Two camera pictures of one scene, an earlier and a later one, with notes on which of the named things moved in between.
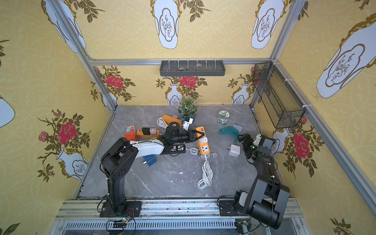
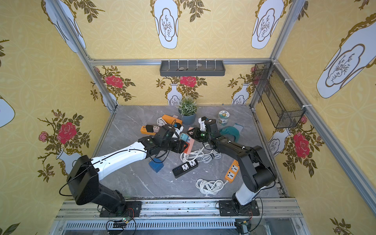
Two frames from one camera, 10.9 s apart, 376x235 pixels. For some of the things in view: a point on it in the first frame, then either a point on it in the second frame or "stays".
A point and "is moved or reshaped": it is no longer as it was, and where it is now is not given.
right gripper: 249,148 -> 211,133
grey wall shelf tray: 192,68 stays
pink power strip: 132,128 is moved or reshaped
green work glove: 230,130 stays
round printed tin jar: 223,116 stays
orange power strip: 204,148 is moved or reshaped
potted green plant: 187,107 stays
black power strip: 174,148 is moved or reshaped
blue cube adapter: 150,159 is moved or reshaped
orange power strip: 170,119 stays
